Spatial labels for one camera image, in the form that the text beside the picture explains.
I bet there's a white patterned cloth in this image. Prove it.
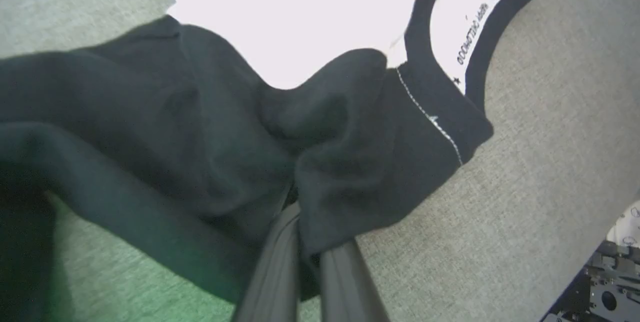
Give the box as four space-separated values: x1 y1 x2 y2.
606 200 640 248

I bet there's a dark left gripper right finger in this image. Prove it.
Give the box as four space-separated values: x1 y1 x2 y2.
319 238 392 322

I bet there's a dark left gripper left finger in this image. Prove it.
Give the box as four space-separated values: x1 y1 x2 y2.
231 201 304 322

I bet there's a black and white t-shirt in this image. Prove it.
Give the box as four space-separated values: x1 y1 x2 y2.
0 0 559 322

